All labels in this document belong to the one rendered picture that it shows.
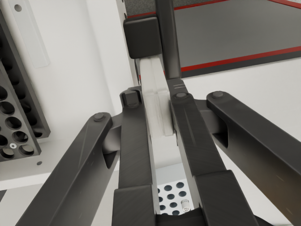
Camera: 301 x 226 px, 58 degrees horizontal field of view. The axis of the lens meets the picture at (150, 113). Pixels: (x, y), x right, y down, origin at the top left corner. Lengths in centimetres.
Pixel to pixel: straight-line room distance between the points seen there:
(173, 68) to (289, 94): 26
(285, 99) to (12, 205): 38
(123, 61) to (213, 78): 22
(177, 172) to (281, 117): 18
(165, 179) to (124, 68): 27
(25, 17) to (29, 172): 15
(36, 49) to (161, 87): 15
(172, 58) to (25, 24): 14
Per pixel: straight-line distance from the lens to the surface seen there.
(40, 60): 28
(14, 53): 26
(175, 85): 17
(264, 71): 41
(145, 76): 17
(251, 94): 41
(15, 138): 27
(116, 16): 18
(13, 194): 36
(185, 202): 45
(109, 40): 18
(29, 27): 27
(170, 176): 43
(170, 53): 20
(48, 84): 30
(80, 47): 28
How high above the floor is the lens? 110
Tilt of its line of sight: 61 degrees down
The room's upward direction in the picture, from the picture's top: 172 degrees clockwise
